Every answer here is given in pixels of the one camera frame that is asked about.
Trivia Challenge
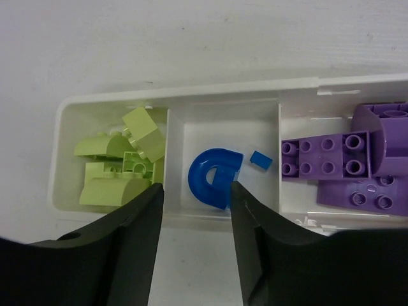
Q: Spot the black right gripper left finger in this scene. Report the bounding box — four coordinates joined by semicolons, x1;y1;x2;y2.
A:
1;184;164;305

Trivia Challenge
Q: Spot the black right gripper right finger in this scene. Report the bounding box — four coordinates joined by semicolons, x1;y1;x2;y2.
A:
231;182;407;305

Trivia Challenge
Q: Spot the green sloped lego brick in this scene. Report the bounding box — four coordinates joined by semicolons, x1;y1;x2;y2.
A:
79;162;150;208

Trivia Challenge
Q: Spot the green square lego brick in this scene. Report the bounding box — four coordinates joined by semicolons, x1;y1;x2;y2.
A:
122;151;154;180

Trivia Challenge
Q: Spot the small blue lego piece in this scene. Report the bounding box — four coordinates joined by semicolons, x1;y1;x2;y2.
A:
249;150;273;171

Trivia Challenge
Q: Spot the blue arch lego piece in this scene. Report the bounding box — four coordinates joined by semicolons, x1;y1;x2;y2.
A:
187;148;244;210

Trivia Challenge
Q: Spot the green two-stud lego brick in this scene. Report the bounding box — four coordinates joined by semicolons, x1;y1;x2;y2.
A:
74;132;132;158

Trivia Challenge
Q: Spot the purple lego plate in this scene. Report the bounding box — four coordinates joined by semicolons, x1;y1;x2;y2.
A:
281;131;372;181

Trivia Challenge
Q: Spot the purple sloped lego brick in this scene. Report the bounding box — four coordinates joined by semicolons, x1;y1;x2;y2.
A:
316;175;407;217

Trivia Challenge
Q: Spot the purple rounded lego brick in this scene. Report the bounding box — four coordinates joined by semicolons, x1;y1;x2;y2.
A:
351;102;407;177

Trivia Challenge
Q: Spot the white three-compartment tray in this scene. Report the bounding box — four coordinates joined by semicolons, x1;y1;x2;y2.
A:
47;73;408;233

